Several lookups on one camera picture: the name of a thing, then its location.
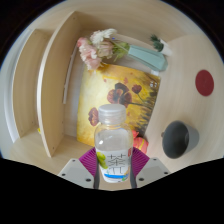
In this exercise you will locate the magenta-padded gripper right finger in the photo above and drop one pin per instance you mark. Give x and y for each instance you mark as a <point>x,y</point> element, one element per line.
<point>151,170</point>

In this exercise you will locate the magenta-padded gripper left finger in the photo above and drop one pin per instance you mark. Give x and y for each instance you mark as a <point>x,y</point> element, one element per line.
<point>76,172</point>

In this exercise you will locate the clear plastic drink bottle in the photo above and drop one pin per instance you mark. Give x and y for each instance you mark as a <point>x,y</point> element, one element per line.
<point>113,140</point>

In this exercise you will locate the red plush mouse toy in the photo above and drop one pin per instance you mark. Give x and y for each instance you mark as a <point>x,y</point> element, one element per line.
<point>140,144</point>

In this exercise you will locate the grey plastic cup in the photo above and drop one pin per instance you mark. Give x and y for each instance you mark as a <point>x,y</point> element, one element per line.
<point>191,135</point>

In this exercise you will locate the yellow poppy flower painting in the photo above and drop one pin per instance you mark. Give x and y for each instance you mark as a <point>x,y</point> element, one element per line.
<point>96,90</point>

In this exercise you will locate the white light bar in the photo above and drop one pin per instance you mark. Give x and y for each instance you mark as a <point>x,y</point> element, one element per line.
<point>69,76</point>

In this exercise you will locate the flat round red coaster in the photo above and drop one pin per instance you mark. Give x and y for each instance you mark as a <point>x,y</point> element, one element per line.
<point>204,82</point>

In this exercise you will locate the pale green ceramic vase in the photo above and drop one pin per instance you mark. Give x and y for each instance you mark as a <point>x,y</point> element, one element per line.
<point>148,57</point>

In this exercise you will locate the pink and white flower bouquet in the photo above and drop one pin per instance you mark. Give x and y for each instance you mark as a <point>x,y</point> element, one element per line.
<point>90,51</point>

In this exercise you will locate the small potted green plant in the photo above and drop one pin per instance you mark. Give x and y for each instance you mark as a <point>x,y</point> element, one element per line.
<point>165,47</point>

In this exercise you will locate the light wooden wall shelf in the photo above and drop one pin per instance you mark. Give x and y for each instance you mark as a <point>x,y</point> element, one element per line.
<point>50,100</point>

